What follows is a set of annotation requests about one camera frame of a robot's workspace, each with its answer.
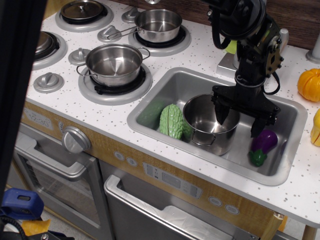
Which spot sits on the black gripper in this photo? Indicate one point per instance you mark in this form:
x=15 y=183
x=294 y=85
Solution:
x=247 y=97

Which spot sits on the green plate behind faucet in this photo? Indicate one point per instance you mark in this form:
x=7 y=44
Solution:
x=232 y=47

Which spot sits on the grey toy sink basin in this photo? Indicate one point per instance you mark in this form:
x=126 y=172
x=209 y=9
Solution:
x=179 y=85

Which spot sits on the grey stove knob front left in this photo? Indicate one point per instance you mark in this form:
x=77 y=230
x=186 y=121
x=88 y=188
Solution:
x=48 y=83

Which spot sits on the silver oven dial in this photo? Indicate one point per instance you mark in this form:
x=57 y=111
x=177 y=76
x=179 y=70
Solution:
x=74 y=140

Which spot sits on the yellow cloth on floor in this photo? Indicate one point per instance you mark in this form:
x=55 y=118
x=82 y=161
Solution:
x=34 y=227

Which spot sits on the silver toy faucet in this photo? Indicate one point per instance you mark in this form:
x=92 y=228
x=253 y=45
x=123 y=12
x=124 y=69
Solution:
x=229 y=63

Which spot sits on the grey stove knob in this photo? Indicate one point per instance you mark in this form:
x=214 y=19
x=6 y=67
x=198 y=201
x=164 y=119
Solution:
x=78 y=56
x=130 y=15
x=108 y=33
x=48 y=83

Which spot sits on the grey post base right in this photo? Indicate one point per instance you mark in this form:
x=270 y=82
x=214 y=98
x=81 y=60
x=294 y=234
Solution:
x=314 y=54

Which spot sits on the front right stove burner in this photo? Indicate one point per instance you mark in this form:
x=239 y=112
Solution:
x=113 y=96

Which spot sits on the back left pot lid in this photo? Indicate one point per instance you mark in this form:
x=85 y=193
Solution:
x=82 y=10

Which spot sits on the black foreground pole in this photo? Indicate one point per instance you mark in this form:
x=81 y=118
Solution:
x=20 y=25

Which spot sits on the purple eggplant toy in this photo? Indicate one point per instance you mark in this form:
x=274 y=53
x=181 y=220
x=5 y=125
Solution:
x=261 y=146

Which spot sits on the blue clamp tool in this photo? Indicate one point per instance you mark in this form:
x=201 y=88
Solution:
x=21 y=204

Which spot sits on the back left stove burner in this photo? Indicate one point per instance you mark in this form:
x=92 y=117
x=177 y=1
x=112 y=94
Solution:
x=97 y=23

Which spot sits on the silver dishwasher door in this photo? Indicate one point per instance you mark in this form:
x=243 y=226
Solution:
x=142 y=212

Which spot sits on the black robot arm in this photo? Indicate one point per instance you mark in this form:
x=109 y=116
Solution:
x=258 y=41

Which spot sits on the orange toy pumpkin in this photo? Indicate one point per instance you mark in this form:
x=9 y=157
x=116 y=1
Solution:
x=308 y=84

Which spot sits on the front left pot lid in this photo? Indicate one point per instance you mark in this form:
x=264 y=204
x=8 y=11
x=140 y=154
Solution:
x=45 y=44

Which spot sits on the stove burner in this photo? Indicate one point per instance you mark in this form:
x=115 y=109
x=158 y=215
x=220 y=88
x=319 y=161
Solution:
x=163 y=49
x=113 y=96
x=97 y=23
x=51 y=58

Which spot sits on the back right stove burner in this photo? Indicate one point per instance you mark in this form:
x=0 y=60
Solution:
x=163 y=49

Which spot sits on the silver oven door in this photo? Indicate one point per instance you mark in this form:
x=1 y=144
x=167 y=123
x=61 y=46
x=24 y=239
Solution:
x=70 y=185

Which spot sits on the front left stove burner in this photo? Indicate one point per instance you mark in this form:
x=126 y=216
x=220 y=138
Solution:
x=51 y=58

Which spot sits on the pot lid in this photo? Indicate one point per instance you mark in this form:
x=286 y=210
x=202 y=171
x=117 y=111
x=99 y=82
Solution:
x=45 y=44
x=82 y=10

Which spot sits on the steel saucepan with wire handle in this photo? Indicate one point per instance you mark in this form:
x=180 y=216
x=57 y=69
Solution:
x=155 y=26

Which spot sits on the yellow toy pepper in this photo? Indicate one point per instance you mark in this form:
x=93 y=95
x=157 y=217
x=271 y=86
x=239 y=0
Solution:
x=315 y=132

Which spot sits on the green bitter melon toy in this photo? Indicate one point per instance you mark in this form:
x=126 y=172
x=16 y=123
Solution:
x=173 y=124

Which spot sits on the grey stove knob back middle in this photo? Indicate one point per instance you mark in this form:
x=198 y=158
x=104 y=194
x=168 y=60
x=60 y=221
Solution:
x=108 y=33

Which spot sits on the steel two-handled pot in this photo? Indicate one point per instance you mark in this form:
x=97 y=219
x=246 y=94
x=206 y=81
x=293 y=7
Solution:
x=114 y=64

